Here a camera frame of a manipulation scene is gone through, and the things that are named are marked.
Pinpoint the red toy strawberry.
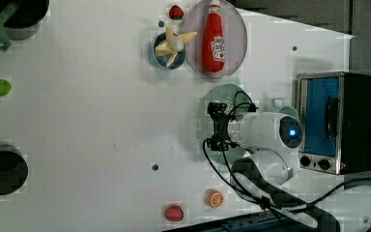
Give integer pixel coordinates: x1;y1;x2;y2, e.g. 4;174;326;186
168;5;185;20

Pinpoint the toy orange slice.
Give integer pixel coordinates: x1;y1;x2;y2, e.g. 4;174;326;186
206;189;224;208

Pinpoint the red ketchup bottle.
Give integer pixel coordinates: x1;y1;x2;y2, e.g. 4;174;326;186
201;0;226;73

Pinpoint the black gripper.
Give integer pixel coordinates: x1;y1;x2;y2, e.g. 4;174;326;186
208;102;229;151

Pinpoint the mint green oval strainer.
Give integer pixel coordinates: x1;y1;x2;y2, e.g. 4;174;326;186
196;84;251;165

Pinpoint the dark pot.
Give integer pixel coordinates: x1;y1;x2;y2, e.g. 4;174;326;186
0;0;50;41

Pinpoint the silver black toaster oven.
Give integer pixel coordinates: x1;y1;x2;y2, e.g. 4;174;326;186
296;72;371;175

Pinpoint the grey round plate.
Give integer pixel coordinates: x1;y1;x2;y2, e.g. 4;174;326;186
184;0;247;78

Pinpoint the pink toy fruit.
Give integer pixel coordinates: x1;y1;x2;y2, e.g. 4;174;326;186
164;205;184;222

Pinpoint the peeled toy banana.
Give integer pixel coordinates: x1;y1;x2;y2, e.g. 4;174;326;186
155;26;197;68

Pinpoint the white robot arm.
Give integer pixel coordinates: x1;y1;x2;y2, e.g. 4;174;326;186
203;102;340;232

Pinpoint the mint green cup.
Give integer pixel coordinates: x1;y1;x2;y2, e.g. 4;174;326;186
266;98;300;120

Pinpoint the small blue bowl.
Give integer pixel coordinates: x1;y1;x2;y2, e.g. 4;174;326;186
149;33;186;71

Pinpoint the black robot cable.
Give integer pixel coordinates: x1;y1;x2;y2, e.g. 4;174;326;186
202;90;371;232

